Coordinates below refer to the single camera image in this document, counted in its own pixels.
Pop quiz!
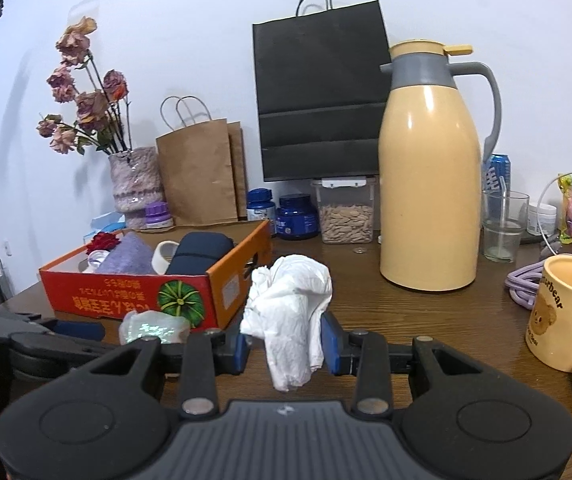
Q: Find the white cream jar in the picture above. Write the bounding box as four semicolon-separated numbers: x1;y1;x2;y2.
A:
526;202;557;237

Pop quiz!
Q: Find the red fabric flower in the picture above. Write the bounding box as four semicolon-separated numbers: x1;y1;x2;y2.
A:
86;232;121;256

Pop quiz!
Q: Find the purple cloth pouch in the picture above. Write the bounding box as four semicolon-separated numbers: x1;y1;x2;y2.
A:
95;232;159;276

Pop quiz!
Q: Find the brown paper bag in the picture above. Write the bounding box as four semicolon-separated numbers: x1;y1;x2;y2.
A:
156;95;247;227

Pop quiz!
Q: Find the yellow bear mug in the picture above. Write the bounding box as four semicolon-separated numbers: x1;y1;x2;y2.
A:
524;254;572;393

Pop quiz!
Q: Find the clear drinking glass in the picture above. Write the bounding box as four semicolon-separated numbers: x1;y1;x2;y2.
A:
480;190;530;263

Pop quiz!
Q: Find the clear seed container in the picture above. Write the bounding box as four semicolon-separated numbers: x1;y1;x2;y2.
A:
311;176;379;246

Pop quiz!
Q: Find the white tape roll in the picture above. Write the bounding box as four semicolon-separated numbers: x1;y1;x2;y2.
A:
152;241;181;276

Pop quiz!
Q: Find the dark blue jar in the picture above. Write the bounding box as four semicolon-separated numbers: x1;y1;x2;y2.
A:
275;194;319;241

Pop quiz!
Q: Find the black paper bag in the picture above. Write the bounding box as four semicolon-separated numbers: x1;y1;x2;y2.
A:
252;0;391;183

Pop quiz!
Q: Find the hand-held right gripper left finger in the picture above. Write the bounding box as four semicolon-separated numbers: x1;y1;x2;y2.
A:
88;327;253;420

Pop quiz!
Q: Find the crumpled clear plastic wrap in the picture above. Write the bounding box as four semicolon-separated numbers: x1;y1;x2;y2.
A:
118;310;191;346

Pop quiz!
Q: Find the yellow thermos jug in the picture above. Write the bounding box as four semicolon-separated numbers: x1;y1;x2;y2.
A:
378;39;504;292

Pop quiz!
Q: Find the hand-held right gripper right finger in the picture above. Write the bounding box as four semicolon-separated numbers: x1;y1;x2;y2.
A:
321;312;482;415

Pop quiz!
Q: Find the purple cable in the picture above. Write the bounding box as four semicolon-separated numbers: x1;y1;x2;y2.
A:
504;262;549;311

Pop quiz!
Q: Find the blue drink can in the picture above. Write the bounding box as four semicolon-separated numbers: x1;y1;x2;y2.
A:
483;154;512;196

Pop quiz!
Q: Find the purple-lidded bottle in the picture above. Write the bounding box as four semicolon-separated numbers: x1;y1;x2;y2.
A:
144;201;174;231

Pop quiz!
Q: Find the red cardboard box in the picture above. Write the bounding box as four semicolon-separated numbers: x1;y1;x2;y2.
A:
38;219;273;331

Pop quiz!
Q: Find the white tissue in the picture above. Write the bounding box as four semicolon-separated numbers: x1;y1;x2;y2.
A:
240;254;333;392

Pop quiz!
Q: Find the dried rose bouquet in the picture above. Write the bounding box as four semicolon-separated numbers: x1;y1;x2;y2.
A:
36;16;134;157

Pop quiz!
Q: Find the blue-lidded white bottle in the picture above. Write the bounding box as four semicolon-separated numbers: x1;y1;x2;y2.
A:
246;188;277;236

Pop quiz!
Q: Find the pink mottled vase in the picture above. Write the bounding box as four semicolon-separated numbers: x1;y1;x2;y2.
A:
108;146;165;231

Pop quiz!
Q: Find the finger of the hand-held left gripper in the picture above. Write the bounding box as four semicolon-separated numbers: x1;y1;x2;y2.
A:
0;309;107;341
11;332;119;377

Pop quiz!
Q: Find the dark blue pouch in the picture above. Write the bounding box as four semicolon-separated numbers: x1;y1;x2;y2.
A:
166;231;237;277

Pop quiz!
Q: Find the tissue box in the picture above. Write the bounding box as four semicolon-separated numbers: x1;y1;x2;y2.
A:
82;212;127;248

